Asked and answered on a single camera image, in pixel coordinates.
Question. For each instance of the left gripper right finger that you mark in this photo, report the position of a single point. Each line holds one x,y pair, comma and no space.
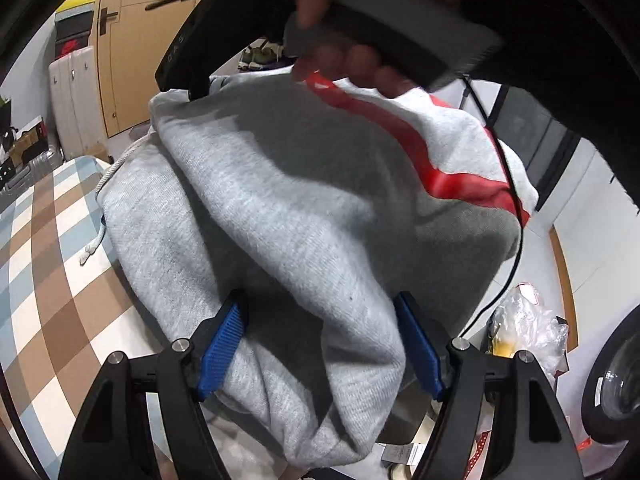
530,438

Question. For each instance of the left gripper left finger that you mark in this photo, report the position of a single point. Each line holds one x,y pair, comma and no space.
112,439

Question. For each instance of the grey hoodie with red print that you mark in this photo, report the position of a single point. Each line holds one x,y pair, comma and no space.
322,201

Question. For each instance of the clear plastic bag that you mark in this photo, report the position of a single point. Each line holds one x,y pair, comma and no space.
522,322

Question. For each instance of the checked bed cover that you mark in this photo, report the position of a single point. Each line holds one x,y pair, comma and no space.
60,319

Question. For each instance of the wooden door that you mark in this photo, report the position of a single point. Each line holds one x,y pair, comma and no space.
130,42

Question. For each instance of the white suitcase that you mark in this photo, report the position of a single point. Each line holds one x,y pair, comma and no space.
76,105

